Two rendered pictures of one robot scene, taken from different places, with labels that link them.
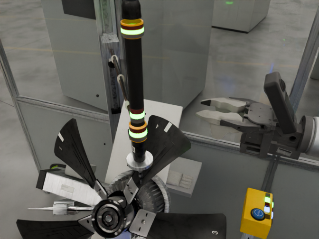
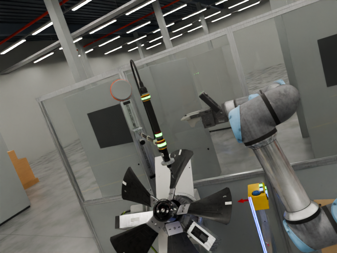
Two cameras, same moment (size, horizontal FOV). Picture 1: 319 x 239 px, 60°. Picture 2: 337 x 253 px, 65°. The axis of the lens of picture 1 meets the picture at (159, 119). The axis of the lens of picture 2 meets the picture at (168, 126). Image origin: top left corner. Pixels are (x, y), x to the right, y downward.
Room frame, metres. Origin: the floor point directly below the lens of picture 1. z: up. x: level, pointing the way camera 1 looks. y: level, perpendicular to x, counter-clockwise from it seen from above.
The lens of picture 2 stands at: (-0.77, 0.00, 1.87)
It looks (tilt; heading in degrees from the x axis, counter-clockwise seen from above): 10 degrees down; 0
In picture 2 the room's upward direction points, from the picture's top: 18 degrees counter-clockwise
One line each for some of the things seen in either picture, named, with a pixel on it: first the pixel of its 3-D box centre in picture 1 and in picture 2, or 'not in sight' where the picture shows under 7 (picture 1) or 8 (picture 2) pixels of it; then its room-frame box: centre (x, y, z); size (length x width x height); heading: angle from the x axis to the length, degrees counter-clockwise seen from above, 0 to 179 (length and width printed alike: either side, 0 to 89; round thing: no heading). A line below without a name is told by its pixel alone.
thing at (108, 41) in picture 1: (109, 46); (138, 133); (1.14, 0.21, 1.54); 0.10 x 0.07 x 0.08; 15
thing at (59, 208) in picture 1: (61, 208); not in sight; (0.66, 0.37, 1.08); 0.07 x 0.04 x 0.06; 80
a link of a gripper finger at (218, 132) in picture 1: (217, 126); (191, 121); (0.44, -0.12, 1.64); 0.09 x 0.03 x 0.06; 80
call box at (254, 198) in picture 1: (256, 213); (258, 197); (0.69, -0.39, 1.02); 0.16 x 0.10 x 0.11; 160
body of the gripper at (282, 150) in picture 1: (272, 131); (213, 115); (0.43, -0.22, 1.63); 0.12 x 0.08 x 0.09; 70
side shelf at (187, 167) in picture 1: (164, 170); not in sight; (1.09, -0.03, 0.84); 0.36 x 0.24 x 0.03; 70
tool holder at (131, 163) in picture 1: (138, 145); (164, 153); (0.54, 0.05, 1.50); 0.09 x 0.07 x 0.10; 15
